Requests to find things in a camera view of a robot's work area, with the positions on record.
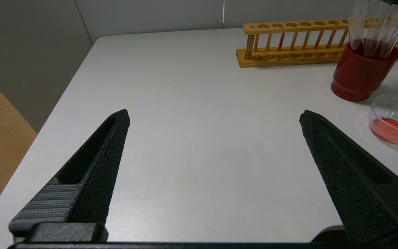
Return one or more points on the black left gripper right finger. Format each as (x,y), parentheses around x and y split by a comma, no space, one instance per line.
(354,183)

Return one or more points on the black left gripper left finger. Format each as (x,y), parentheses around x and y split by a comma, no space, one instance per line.
(95,186)

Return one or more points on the red pigment test tube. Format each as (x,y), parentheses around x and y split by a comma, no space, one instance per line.
(396,31)

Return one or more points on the wooden test tube rack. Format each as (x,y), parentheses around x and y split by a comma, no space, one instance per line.
(288,58)

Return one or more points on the clear glass bowl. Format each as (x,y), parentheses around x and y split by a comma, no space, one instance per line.
(392,129)

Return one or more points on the red cup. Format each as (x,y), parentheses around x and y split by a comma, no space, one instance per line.
(361,76)

